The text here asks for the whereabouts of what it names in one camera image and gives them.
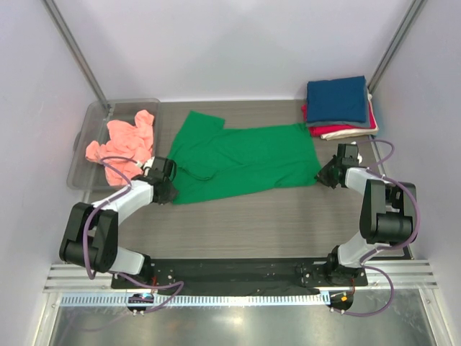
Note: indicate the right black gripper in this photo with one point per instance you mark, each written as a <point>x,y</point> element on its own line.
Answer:
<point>328,174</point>

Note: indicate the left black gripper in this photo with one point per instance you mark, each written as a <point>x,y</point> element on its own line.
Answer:
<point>168,192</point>

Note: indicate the green t shirt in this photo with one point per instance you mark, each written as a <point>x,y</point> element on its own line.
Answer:
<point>214,162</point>

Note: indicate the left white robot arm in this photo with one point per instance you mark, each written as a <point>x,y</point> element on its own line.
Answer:
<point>91,236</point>

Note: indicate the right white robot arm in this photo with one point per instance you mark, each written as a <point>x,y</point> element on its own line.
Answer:
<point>389,216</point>

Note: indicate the folded cream t shirt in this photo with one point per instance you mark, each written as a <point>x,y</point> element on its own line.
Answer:
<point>371,130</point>

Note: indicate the folded red t shirt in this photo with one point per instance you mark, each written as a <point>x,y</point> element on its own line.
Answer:
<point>317,131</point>

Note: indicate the salmon pink t shirt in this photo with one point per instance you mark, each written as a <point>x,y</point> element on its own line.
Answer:
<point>127,144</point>

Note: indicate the folded blue t shirt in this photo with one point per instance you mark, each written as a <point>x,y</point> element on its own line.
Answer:
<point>344,83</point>

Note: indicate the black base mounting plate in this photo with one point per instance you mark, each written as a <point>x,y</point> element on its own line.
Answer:
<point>310,272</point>

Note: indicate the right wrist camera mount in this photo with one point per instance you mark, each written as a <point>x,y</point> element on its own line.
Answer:
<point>358,156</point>

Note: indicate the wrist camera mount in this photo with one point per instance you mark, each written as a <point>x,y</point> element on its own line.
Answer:
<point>358,156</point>
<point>146,166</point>

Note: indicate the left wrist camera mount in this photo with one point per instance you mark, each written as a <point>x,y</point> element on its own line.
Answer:
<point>146,166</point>

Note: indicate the slotted cable duct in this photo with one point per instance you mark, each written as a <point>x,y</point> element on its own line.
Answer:
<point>138,299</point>

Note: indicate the aluminium extrusion rail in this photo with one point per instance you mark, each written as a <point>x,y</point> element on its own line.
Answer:
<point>407,274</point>

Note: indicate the right corner aluminium post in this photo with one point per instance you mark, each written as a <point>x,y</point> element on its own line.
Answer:
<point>407,22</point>

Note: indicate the corner aluminium post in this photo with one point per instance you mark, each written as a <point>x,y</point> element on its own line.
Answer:
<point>407,22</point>
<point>77,54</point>

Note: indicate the left corner aluminium post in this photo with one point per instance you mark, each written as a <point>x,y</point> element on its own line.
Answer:
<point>77,54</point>

